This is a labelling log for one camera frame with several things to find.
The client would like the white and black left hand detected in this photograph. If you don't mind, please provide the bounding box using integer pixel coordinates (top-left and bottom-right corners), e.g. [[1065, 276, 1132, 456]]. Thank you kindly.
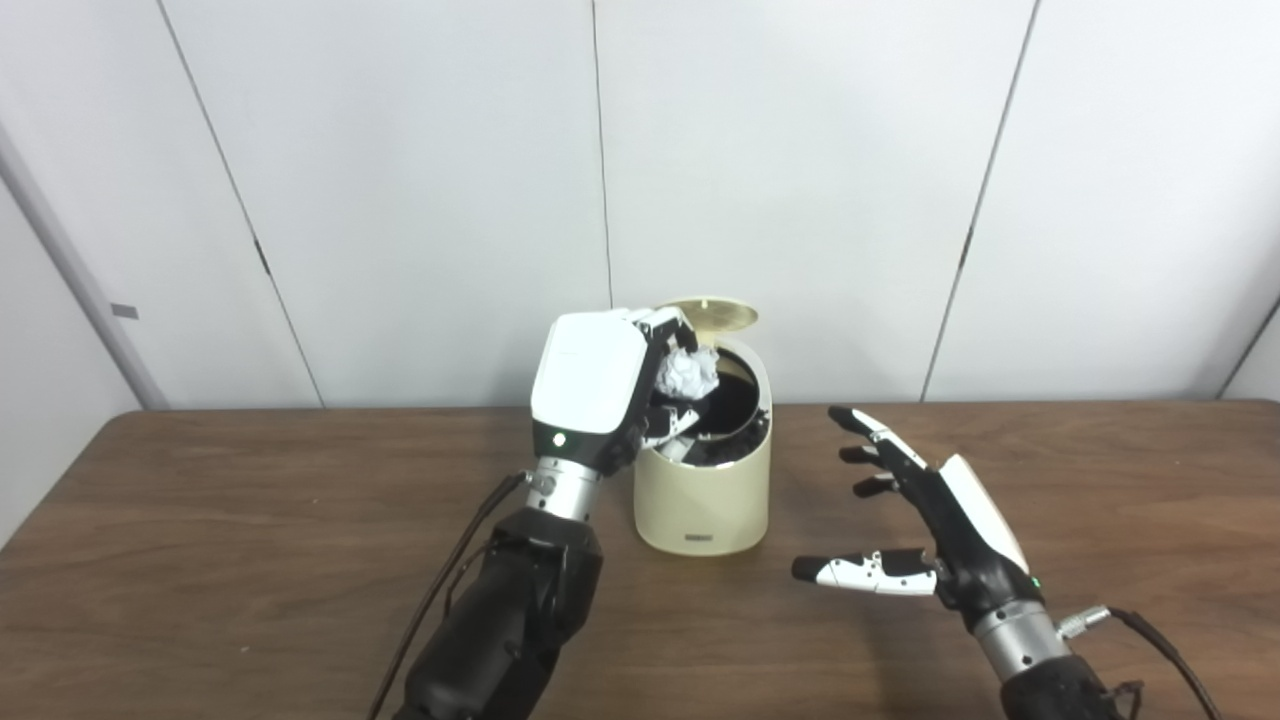
[[529, 307, 721, 478]]

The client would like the white and black right hand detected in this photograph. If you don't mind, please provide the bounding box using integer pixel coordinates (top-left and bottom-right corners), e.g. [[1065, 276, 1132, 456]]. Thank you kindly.
[[791, 405, 1046, 613]]

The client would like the white paper ball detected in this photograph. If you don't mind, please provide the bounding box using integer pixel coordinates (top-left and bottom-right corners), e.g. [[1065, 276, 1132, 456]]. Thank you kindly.
[[655, 345, 721, 401]]

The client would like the cream round bin lid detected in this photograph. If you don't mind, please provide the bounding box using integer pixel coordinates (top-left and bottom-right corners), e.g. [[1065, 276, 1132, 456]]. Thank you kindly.
[[655, 297, 759, 346]]

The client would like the cream-colored round bin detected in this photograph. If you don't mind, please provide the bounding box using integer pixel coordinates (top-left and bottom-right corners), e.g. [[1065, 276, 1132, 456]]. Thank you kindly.
[[632, 335, 774, 557]]

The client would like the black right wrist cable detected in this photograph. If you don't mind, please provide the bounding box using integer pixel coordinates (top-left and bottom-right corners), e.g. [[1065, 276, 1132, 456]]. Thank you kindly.
[[1055, 604, 1223, 720]]

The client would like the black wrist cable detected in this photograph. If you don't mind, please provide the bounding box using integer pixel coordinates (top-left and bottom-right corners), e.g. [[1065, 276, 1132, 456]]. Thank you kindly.
[[1055, 604, 1223, 720], [368, 470, 531, 720]]

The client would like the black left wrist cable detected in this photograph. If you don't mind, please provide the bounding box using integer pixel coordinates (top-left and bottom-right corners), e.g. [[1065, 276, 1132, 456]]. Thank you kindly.
[[368, 470, 531, 720]]

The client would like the grey wall corner strip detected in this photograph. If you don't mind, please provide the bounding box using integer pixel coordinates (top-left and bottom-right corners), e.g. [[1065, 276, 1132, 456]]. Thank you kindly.
[[0, 120, 171, 411]]

